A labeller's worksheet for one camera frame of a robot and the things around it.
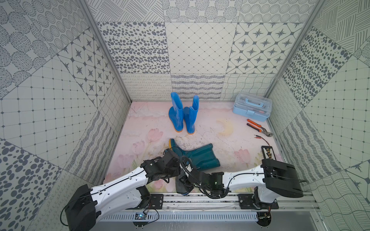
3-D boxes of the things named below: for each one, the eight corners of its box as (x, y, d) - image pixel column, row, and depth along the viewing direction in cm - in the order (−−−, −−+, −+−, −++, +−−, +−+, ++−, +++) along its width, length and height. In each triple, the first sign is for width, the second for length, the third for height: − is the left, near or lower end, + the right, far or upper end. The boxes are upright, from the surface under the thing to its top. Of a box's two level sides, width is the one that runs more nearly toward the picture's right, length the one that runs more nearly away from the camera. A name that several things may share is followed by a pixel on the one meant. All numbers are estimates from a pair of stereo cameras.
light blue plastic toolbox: (232, 117, 113) (236, 107, 104) (233, 97, 128) (237, 87, 119) (267, 123, 109) (274, 113, 100) (264, 102, 124) (269, 92, 115)
